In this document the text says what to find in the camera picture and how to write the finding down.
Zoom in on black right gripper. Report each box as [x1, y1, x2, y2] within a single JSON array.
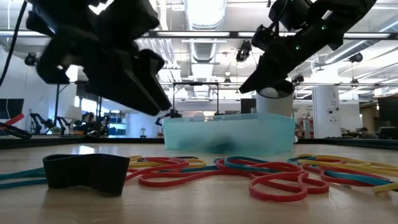
[[239, 35, 315, 94]]

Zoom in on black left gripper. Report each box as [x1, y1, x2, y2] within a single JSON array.
[[37, 30, 165, 116]]

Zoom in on red rubber band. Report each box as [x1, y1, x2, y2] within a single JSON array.
[[248, 169, 330, 203], [125, 157, 304, 188], [303, 161, 391, 187], [134, 156, 190, 167]]

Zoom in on yellow rubber band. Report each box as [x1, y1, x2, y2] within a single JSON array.
[[297, 154, 398, 178], [127, 154, 207, 169], [373, 182, 398, 195]]

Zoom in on black wide rubber band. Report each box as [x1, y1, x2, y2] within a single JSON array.
[[42, 153, 131, 197]]

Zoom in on green translucent plastic bin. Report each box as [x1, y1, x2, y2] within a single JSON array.
[[162, 112, 296, 157]]

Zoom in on white ball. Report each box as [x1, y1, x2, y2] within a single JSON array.
[[260, 87, 280, 99]]

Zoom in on black monitor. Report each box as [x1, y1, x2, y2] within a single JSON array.
[[0, 98, 25, 120], [377, 96, 398, 140], [240, 98, 257, 115]]

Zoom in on white cup with black inside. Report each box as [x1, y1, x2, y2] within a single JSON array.
[[255, 81, 295, 118]]

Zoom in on blue storage shelf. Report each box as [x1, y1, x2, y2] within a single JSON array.
[[107, 111, 128, 136]]

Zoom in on white lamp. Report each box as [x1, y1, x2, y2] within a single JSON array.
[[63, 105, 83, 122]]

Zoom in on white column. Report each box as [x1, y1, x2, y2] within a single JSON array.
[[312, 85, 342, 139]]

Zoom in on person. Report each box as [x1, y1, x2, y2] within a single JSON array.
[[357, 126, 379, 139]]

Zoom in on black overhead camera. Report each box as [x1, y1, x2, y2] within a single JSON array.
[[235, 39, 252, 63]]

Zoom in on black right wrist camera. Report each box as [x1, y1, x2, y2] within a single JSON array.
[[251, 24, 280, 50]]

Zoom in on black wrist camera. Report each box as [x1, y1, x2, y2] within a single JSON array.
[[99, 0, 160, 43], [251, 24, 280, 50]]

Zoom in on silver ventilation duct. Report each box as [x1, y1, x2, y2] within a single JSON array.
[[183, 0, 228, 82]]

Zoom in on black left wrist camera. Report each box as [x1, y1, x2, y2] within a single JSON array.
[[99, 0, 160, 43]]

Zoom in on red strap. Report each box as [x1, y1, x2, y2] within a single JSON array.
[[4, 113, 25, 127]]

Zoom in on black loop cable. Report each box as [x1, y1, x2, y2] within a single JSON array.
[[0, 121, 32, 139]]

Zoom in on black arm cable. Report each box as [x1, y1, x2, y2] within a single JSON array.
[[0, 0, 29, 86]]

